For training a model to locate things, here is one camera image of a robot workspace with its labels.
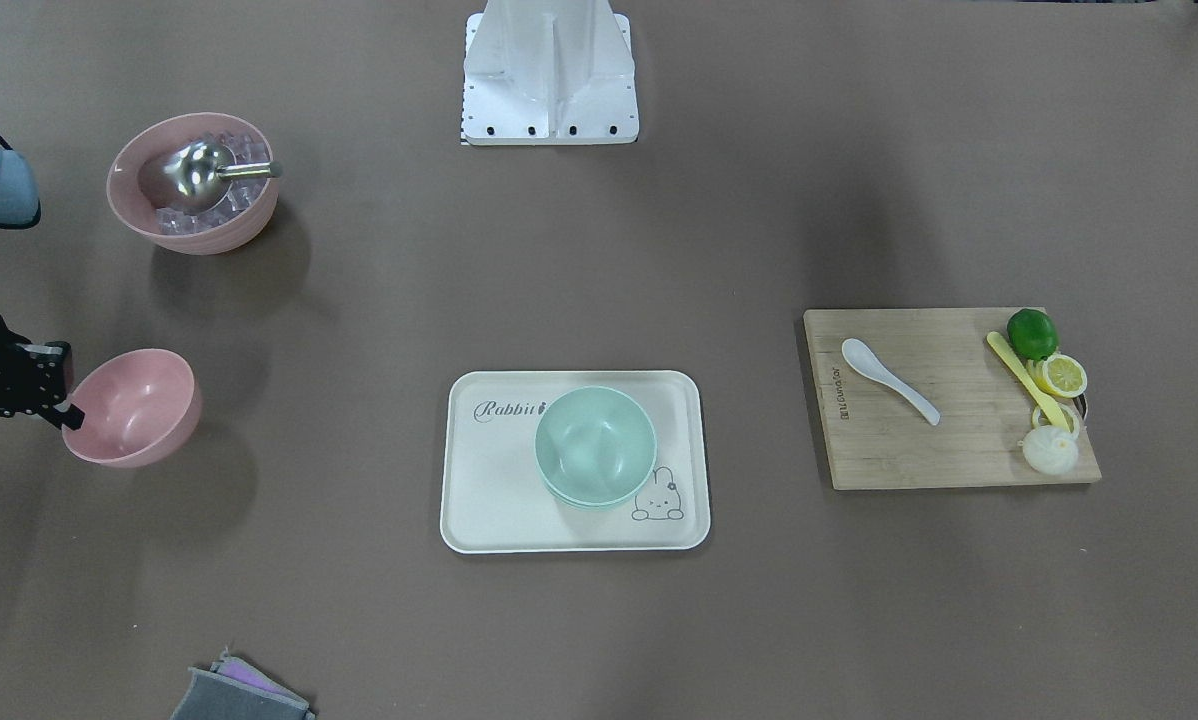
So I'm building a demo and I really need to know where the yellow plastic knife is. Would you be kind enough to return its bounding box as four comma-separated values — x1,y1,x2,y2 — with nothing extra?
986,331,1078,432

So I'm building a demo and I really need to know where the white ceramic spoon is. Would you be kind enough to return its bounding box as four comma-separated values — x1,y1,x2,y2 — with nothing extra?
840,338,942,426

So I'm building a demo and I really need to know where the green lime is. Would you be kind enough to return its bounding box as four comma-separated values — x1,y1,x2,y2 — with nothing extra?
1006,307,1059,361

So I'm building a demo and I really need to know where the green bowl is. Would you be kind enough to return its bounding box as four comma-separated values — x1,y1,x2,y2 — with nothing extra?
534,386,659,510

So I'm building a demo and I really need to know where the bamboo cutting board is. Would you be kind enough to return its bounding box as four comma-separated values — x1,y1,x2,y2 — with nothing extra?
803,307,1102,489

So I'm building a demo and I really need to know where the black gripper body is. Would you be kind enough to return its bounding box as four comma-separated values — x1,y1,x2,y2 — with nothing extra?
0,315,72,420

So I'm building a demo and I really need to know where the large pink ice bowl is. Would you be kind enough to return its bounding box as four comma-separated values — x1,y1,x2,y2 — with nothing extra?
105,111,282,255

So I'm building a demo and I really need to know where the lemon half slice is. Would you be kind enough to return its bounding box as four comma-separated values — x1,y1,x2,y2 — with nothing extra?
1030,352,1088,398

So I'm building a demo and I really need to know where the cream rabbit tray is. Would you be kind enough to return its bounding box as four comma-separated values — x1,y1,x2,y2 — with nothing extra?
440,370,712,553

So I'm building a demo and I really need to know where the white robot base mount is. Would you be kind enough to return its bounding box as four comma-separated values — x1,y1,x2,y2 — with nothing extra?
459,1,641,147

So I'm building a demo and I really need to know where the lemon slice ring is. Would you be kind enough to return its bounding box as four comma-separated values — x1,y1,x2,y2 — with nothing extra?
1031,400,1084,437

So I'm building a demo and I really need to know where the metal ice scoop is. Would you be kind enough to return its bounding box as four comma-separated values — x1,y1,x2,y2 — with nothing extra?
138,138,283,214

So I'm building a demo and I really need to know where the white steamed bun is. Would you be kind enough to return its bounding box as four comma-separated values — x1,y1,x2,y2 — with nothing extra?
1018,425,1079,477

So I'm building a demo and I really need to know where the grey folded cloth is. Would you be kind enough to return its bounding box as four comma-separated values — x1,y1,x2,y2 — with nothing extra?
170,651,317,719

